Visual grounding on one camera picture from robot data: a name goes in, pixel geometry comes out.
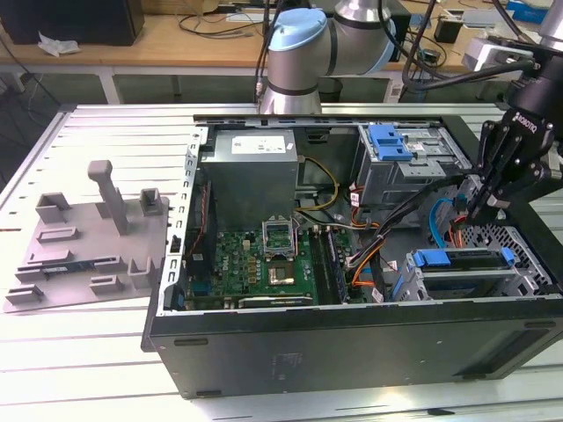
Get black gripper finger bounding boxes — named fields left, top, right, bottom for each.
left=465, top=119, right=516, bottom=224
left=486, top=149, right=555, bottom=211

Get red yellow disk power wire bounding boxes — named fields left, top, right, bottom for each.
left=448, top=213, right=470, bottom=247

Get blue data wire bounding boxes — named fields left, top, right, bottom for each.
left=428, top=193, right=468, bottom=251

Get hard disk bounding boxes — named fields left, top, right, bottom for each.
left=392, top=247, right=515, bottom=302

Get grey metal disk bay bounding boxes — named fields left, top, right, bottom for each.
left=389, top=247, right=546, bottom=303

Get blue cardboard box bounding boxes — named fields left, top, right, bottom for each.
left=505, top=0, right=553, bottom=21

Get blue plastic drive latch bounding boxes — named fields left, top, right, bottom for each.
left=369, top=125, right=415, bottom=163

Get grey metal drive cage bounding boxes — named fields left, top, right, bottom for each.
left=355, top=124, right=468, bottom=229

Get flat grey box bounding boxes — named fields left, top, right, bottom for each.
left=461, top=8, right=502, bottom=30

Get small black box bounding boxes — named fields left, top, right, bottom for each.
left=434, top=15, right=464, bottom=44

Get black RAM slot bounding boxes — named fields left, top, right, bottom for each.
left=309, top=226, right=332, bottom=305
left=326, top=226, right=352, bottom=303
left=314, top=226, right=339, bottom=305
left=320, top=226, right=345, bottom=304

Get metal socket cover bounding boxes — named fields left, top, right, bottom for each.
left=261, top=214, right=298, bottom=258

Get CPU socket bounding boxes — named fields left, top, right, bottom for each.
left=267, top=258, right=296, bottom=287

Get grey power supply unit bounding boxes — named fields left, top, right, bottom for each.
left=200, top=129, right=300, bottom=229

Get long black expansion slot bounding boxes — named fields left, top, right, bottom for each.
left=237, top=295, right=316, bottom=311

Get black PC case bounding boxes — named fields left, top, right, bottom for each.
left=140, top=112, right=563, bottom=401

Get green motherboard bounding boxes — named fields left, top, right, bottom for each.
left=182, top=219, right=353, bottom=309

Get black case fan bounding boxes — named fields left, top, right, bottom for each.
left=186, top=178, right=217, bottom=282

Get wooden desk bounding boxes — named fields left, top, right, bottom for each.
left=0, top=0, right=563, bottom=84

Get grey parts rack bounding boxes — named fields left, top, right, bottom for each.
left=3, top=158, right=171, bottom=314

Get RAM stick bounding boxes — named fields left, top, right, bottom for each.
left=41, top=262, right=96, bottom=276

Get large black box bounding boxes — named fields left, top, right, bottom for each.
left=0, top=0, right=146, bottom=47

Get crumpled white plastic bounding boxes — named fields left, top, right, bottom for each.
left=37, top=30, right=83, bottom=58

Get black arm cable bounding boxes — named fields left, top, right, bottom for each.
left=402, top=0, right=536, bottom=93

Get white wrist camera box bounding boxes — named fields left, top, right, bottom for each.
left=461, top=37, right=536, bottom=75

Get black wire bundle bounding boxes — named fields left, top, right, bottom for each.
left=347, top=173, right=476, bottom=267

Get yellow black power wire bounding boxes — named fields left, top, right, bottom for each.
left=297, top=156, right=340, bottom=213

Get orange board wires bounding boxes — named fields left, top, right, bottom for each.
left=350, top=244, right=384, bottom=289

